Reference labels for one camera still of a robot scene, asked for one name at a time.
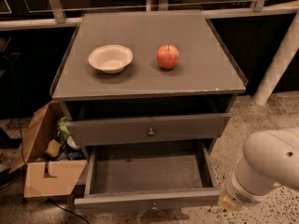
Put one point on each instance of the brown cardboard box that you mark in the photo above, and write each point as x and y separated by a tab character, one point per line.
53	178

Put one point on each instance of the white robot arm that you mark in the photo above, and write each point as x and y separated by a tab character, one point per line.
270	161

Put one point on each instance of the grey top drawer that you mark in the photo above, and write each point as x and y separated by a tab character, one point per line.
151	129

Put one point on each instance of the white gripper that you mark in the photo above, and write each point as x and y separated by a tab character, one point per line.
242	192

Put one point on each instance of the white diagonal pole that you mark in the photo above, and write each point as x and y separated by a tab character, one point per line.
283	57

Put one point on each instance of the red apple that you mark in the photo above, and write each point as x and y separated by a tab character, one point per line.
167	57

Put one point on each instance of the grey wooden drawer cabinet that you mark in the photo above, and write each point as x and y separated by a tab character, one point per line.
206	79

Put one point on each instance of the metal window railing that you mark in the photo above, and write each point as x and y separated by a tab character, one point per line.
26	14

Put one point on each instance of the yellow sponge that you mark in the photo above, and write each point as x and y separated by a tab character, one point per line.
53	149

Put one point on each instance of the green crumpled bag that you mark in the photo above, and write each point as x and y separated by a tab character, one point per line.
63	133

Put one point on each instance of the grey drawer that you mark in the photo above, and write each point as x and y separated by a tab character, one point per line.
136	177
151	129

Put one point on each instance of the white paper bowl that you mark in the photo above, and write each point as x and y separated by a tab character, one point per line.
110	59

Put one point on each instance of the white cup in box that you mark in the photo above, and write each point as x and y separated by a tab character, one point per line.
72	143

